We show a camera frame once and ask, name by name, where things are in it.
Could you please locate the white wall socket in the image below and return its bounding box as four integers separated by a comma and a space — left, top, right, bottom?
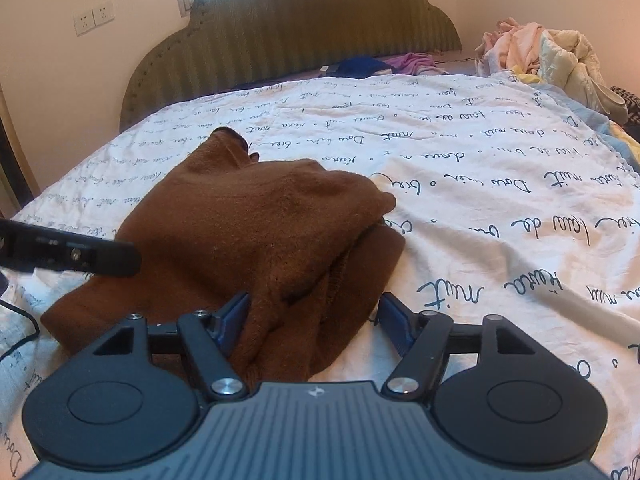
74, 2, 115, 36

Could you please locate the brown knit sweater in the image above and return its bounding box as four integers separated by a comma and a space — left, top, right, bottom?
41, 127, 405, 386

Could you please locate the purple garment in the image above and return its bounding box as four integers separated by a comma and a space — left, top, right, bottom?
385, 52, 448, 76

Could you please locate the black charging cable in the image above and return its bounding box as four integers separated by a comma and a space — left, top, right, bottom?
0, 278, 42, 361

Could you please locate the dark blue garment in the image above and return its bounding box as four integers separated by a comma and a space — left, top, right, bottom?
326, 56, 394, 79

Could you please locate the olive green upholstered headboard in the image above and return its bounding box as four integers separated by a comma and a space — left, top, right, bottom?
119, 0, 462, 130

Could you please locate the pink clothes pile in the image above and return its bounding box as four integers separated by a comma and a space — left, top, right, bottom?
475, 18, 546, 77

